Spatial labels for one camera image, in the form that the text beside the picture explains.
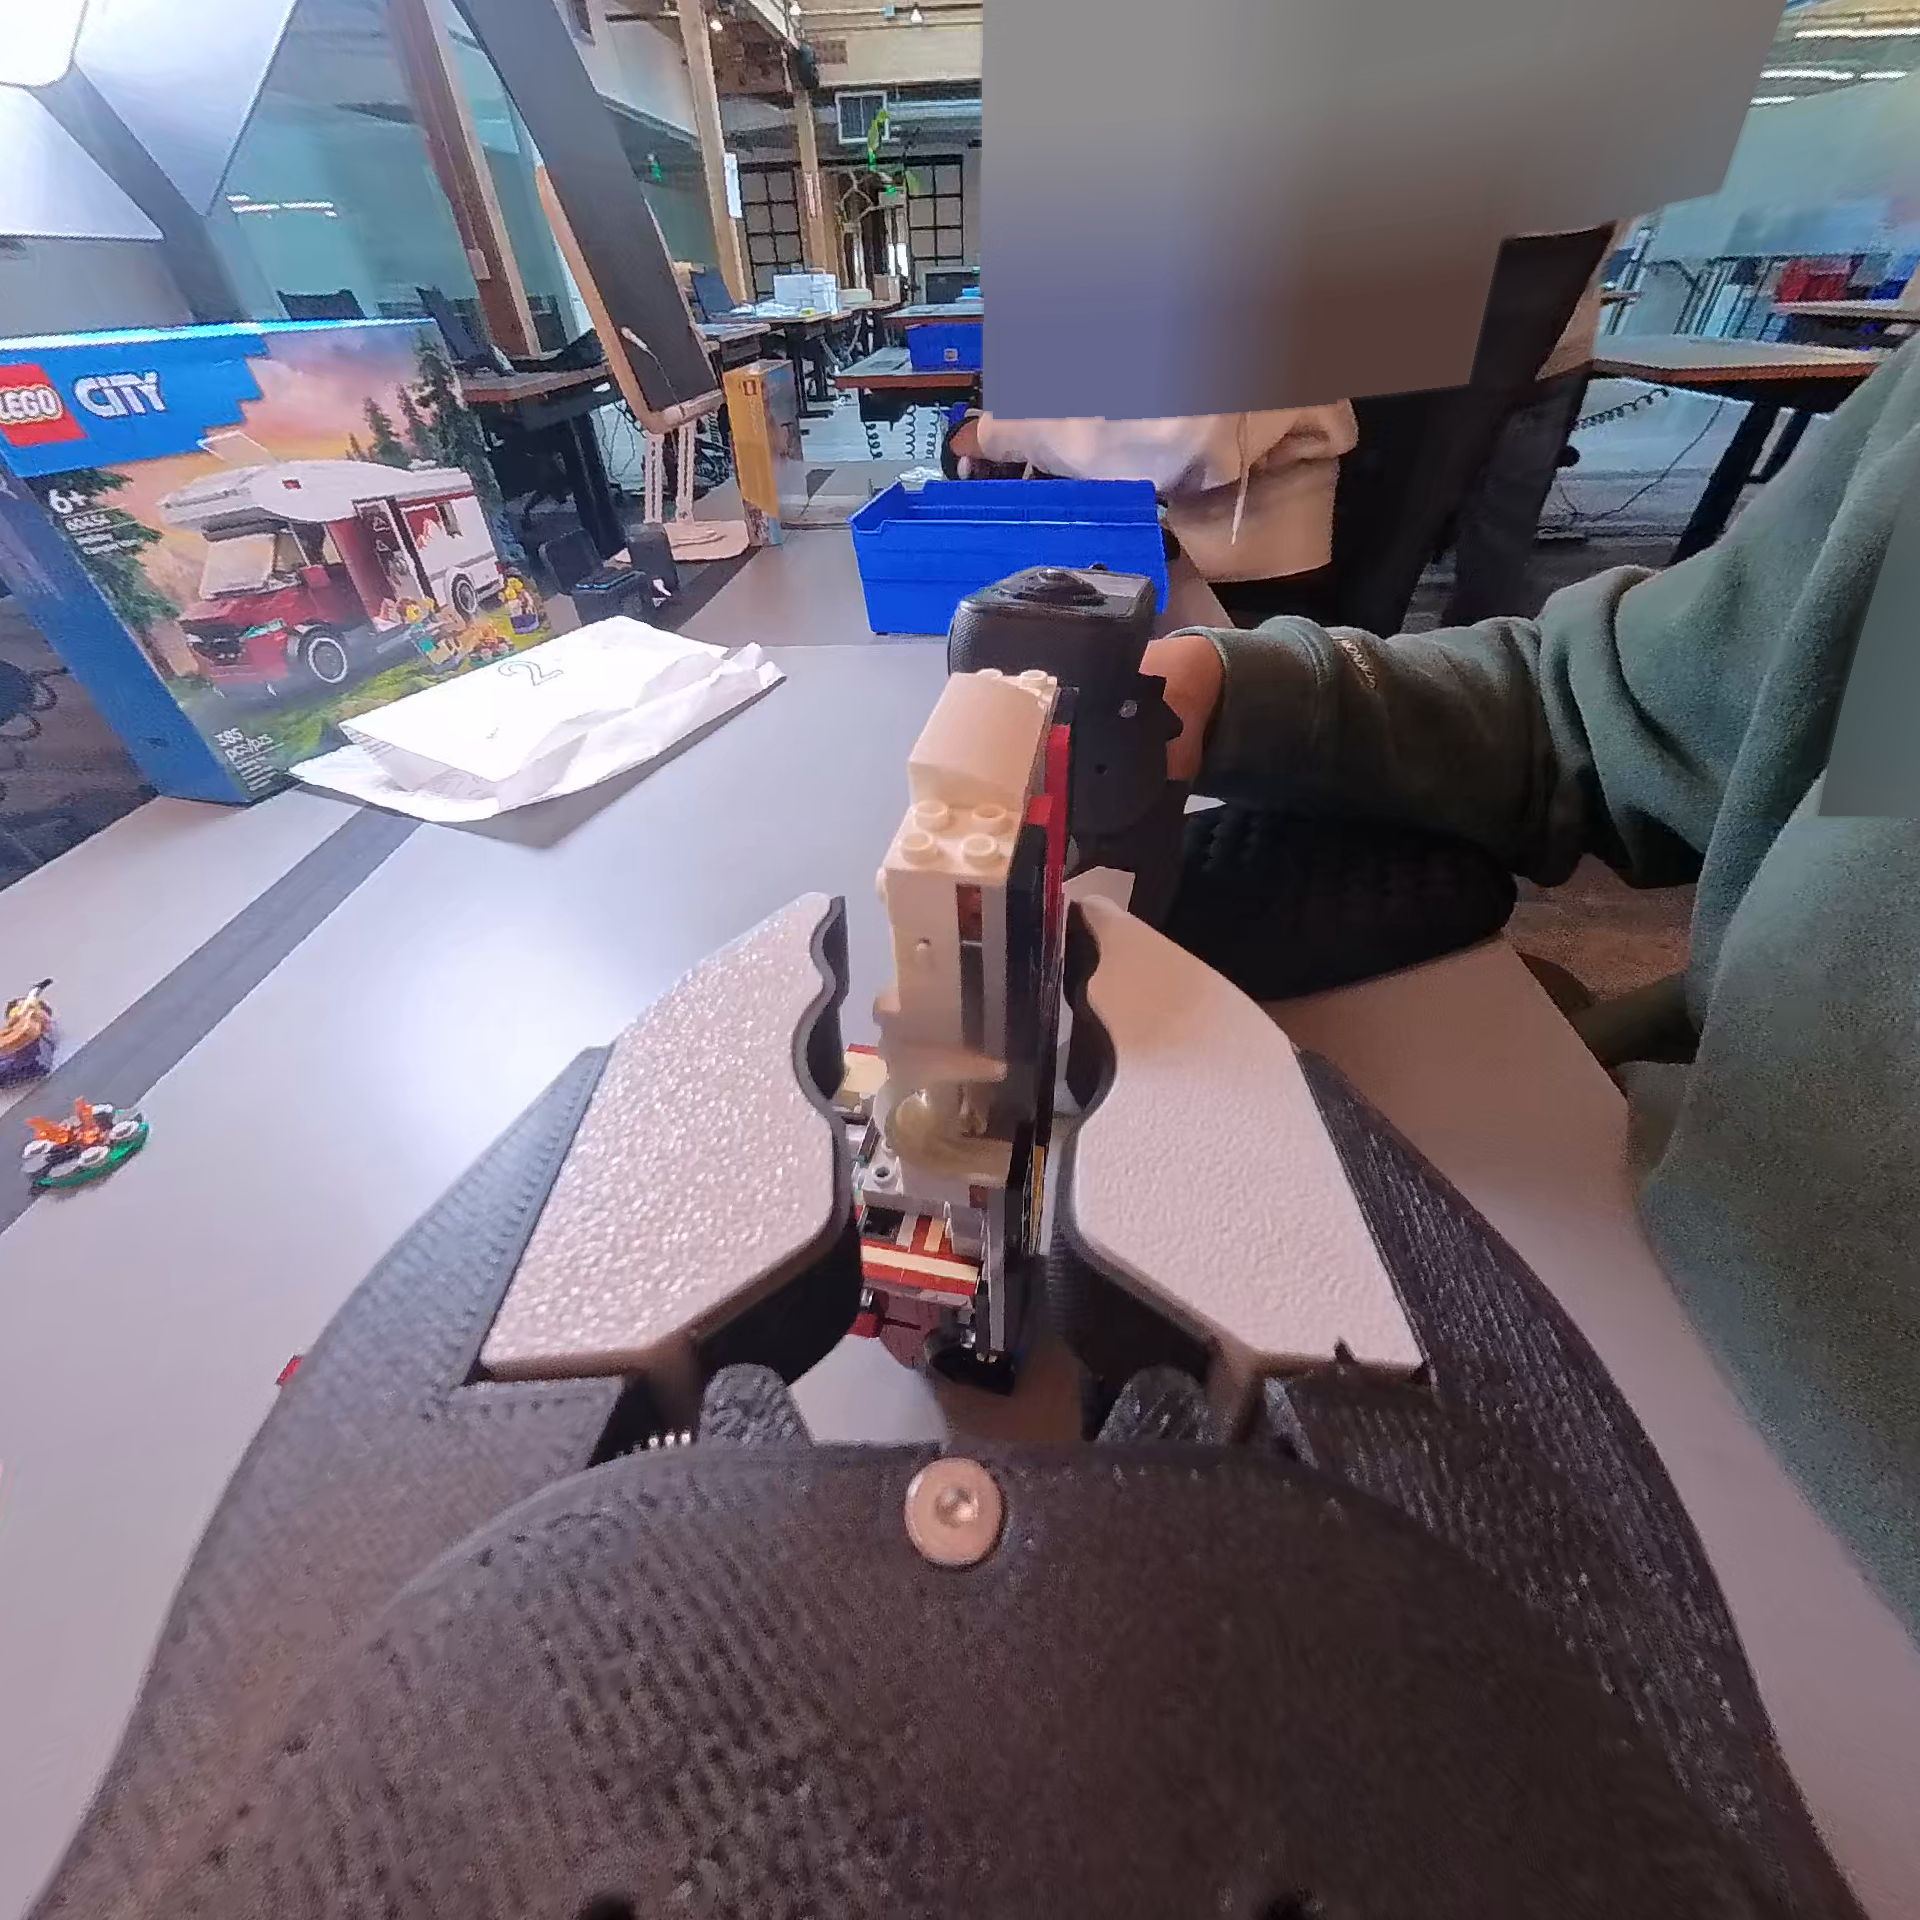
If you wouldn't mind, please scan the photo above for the white paper bag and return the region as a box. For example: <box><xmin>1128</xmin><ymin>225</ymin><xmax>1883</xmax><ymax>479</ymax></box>
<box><xmin>290</xmin><ymin>613</ymin><xmax>784</xmax><ymax>822</ymax></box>

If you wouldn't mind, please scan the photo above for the red tan brick toy truck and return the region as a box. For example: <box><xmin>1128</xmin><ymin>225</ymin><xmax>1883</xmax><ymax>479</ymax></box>
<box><xmin>840</xmin><ymin>666</ymin><xmax>1075</xmax><ymax>1396</ymax></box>

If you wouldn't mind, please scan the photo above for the yellow tall box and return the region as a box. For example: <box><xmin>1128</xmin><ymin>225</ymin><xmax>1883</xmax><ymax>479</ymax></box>
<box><xmin>723</xmin><ymin>359</ymin><xmax>788</xmax><ymax>549</ymax></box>

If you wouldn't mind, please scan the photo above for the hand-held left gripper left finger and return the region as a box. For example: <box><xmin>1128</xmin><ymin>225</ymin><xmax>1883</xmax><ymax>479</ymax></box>
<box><xmin>478</xmin><ymin>896</ymin><xmax>859</xmax><ymax>1380</ymax></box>

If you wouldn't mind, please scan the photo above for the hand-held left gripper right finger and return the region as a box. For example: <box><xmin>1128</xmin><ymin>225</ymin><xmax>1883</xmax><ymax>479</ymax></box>
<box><xmin>1057</xmin><ymin>896</ymin><xmax>1428</xmax><ymax>1379</ymax></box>

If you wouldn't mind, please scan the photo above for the person's right forearm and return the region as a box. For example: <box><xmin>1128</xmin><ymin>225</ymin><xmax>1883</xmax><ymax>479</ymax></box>
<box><xmin>1197</xmin><ymin>561</ymin><xmax>1728</xmax><ymax>889</ymax></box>

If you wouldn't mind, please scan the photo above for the dark flat panel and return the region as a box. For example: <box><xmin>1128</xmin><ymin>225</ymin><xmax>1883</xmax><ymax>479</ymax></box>
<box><xmin>449</xmin><ymin>0</ymin><xmax>723</xmax><ymax>421</ymax></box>

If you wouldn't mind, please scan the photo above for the blue toy set box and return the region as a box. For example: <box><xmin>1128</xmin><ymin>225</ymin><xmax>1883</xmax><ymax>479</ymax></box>
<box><xmin>0</xmin><ymin>318</ymin><xmax>556</xmax><ymax>805</ymax></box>

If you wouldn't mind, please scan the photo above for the pale wooden board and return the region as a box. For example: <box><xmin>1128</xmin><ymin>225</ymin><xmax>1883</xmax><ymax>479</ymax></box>
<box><xmin>531</xmin><ymin>163</ymin><xmax>729</xmax><ymax>442</ymax></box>

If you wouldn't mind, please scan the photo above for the brick campfire on green base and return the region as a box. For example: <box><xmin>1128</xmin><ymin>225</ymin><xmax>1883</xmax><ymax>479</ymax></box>
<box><xmin>21</xmin><ymin>1096</ymin><xmax>154</xmax><ymax>1195</ymax></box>

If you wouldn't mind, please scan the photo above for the person's right hand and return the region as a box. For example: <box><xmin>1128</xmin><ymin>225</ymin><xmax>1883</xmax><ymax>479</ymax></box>
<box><xmin>1140</xmin><ymin>633</ymin><xmax>1226</xmax><ymax>781</ymax></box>

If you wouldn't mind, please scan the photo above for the blue plastic bin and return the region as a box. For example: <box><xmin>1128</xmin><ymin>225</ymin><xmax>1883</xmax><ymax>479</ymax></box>
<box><xmin>849</xmin><ymin>479</ymin><xmax>1167</xmax><ymax>641</ymax></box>

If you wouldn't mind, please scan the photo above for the grey desk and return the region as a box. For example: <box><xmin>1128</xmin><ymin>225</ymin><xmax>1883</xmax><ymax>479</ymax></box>
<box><xmin>0</xmin><ymin>635</ymin><xmax>1920</xmax><ymax>1876</ymax></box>

